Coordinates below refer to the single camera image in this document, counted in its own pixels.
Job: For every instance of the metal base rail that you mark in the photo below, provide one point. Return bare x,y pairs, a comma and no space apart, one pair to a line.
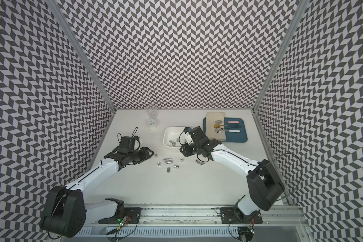
212,215

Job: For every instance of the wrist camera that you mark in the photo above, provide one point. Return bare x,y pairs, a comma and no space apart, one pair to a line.
130,143
193,135

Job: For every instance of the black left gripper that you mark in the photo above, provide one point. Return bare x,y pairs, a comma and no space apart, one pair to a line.
144,150

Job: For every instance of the white plastic storage box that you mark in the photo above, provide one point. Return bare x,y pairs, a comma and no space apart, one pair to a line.
172,133

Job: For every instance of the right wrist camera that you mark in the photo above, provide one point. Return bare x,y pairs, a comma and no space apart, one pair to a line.
193,135

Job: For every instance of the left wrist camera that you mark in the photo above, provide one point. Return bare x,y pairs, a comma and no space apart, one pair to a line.
130,143

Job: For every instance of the white handled spoon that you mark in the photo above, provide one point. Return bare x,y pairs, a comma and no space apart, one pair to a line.
220,130

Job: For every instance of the gold black handled spoon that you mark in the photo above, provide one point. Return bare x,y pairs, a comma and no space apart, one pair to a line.
228,126

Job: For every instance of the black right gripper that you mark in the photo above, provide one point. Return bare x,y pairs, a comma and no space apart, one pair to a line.
185,152

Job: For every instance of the teal tray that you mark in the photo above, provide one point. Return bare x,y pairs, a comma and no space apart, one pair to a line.
237,133

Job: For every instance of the clear drinking glass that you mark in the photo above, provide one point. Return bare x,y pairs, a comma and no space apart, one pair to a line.
152,111

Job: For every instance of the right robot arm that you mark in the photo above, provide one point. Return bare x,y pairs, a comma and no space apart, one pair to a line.
263,181

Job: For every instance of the pink handled spoon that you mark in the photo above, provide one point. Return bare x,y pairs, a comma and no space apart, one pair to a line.
226,122

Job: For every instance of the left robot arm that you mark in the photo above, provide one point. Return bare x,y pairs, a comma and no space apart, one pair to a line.
65,211

